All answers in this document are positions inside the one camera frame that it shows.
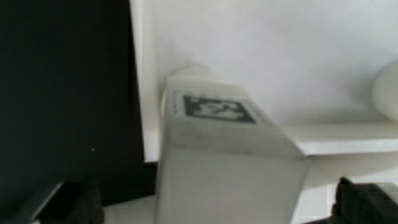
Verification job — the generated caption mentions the white square table top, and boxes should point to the white square table top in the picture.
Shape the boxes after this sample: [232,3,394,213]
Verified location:
[99,0,398,224]

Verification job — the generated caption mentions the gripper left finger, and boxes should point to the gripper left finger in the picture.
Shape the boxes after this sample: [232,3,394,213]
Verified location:
[10,175,106,224]

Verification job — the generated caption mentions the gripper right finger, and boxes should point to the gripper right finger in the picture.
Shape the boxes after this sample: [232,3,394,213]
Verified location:
[330,177,398,224]

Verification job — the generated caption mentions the white table leg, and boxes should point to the white table leg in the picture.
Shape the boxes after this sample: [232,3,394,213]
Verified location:
[154,66,308,224]

